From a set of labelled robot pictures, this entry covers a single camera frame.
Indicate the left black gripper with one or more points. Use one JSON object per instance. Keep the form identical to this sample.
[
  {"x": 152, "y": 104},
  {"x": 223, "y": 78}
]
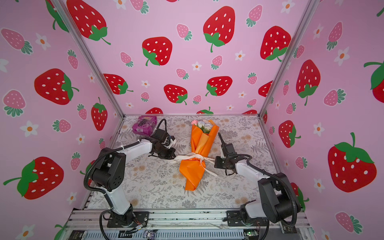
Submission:
[{"x": 170, "y": 156}]

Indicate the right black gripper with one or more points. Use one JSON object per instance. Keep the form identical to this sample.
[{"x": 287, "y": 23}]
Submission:
[{"x": 217, "y": 162}]

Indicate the white printed ribbon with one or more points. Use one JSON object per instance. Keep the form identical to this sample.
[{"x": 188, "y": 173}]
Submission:
[{"x": 192, "y": 156}]

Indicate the orange wrapping paper sheet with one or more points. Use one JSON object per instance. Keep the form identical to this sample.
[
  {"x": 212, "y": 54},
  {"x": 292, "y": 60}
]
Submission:
[{"x": 193, "y": 166}]

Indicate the white fake rose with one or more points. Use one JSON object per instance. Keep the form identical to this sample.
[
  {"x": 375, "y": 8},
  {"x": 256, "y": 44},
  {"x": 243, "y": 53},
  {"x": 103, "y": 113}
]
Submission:
[{"x": 201, "y": 124}]

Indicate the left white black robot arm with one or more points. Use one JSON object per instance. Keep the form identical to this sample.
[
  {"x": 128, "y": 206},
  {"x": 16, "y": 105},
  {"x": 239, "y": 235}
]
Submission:
[{"x": 107, "y": 172}]

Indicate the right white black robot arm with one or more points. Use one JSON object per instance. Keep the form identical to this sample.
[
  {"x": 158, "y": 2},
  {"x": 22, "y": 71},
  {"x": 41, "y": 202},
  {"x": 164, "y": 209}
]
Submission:
[{"x": 278, "y": 201}]

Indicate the purple snack packet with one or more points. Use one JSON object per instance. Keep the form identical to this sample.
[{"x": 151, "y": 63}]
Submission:
[{"x": 145, "y": 125}]

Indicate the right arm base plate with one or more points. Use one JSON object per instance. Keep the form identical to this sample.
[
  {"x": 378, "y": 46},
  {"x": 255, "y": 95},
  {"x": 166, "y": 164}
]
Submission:
[{"x": 239, "y": 218}]

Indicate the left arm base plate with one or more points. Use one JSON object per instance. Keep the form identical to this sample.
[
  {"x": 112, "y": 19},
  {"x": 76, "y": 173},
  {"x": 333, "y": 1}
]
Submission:
[{"x": 129, "y": 220}]

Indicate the aluminium frame rail base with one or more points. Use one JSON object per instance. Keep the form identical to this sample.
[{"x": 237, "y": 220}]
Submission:
[{"x": 183, "y": 224}]

